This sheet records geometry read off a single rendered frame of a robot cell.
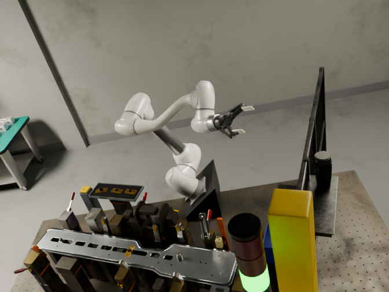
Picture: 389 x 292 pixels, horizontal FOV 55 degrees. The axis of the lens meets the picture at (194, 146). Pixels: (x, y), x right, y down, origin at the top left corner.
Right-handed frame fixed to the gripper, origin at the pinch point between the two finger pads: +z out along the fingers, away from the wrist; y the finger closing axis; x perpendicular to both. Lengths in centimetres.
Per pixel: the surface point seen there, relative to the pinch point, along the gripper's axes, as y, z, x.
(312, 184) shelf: 18.5, 24.9, -32.0
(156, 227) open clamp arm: 60, -62, -17
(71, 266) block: 100, -91, 7
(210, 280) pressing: 76, -21, -35
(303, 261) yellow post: 65, 71, 24
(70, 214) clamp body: 72, -127, 9
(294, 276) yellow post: 68, 66, 19
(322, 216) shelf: 35, 37, -28
